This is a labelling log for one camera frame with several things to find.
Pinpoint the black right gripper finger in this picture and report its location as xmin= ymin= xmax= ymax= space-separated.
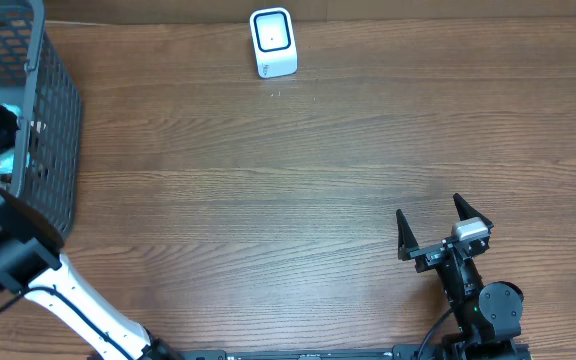
xmin=396 ymin=209 xmax=419 ymax=261
xmin=453 ymin=193 xmax=494 ymax=230

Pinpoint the teal tissue packet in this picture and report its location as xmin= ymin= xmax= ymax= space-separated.
xmin=0 ymin=104 xmax=46 ymax=175

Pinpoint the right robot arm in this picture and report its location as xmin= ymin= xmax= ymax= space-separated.
xmin=392 ymin=193 xmax=531 ymax=360

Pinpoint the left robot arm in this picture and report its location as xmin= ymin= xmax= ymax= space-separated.
xmin=0 ymin=188 xmax=180 ymax=359

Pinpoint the white barcode scanner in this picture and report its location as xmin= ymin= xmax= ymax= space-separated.
xmin=249 ymin=7 xmax=298 ymax=79

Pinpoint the grey plastic mesh basket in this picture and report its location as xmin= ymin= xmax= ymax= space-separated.
xmin=0 ymin=0 xmax=83 ymax=237

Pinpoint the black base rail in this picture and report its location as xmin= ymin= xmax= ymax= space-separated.
xmin=167 ymin=344 xmax=533 ymax=360

